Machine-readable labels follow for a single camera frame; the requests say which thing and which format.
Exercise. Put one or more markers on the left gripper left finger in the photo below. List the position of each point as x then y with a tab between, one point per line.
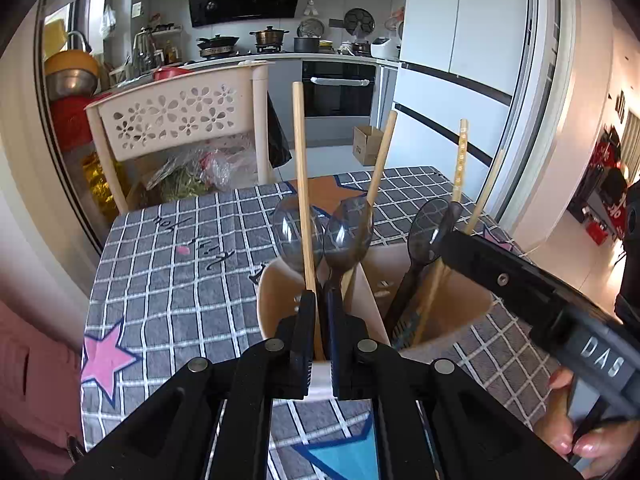
302	346

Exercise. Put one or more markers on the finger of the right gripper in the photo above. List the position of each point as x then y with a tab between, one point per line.
518	283

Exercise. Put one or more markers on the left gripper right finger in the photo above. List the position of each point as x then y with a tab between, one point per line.
339	342

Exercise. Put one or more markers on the white plastic utensil holder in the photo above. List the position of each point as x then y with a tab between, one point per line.
459	302

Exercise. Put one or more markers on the dark translucent plastic spoon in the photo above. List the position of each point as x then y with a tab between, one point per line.
287	232

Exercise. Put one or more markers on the blue patterned chopstick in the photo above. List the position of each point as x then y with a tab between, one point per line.
449	220

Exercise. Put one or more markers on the plain wooden chopstick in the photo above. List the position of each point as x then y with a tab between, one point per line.
302	186

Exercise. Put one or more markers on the person's right hand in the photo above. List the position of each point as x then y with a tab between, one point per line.
605	446

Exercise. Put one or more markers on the grey checked tablecloth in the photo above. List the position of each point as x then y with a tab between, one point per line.
180	280

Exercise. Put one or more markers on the cardboard box on floor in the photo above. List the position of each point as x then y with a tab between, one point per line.
366	142

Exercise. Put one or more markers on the plastic bag of vegetables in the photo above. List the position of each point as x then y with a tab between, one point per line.
207	168

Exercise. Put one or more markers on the white refrigerator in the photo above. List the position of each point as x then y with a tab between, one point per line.
459	60

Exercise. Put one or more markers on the pink plastic stool stack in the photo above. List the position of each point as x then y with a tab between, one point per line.
39	394

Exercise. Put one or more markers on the beige flower-pattern rack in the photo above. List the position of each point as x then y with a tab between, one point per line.
198	106

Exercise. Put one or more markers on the black built-in oven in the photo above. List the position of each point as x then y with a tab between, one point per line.
338	89

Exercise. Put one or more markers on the white rice cooker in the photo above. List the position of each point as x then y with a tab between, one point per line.
385	48

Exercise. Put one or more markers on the black saucepan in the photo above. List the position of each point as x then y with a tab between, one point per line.
306	44

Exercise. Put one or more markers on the brass cooking pot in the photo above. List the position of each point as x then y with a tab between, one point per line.
269	40

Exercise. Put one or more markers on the black wok on stove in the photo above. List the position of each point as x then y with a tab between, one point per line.
217	47

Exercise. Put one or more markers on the red container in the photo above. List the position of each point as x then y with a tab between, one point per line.
70	122

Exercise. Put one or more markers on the steel kettle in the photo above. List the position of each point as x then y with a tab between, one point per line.
145	55

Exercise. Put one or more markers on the orange and steel bowls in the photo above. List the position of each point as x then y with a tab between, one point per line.
71	73

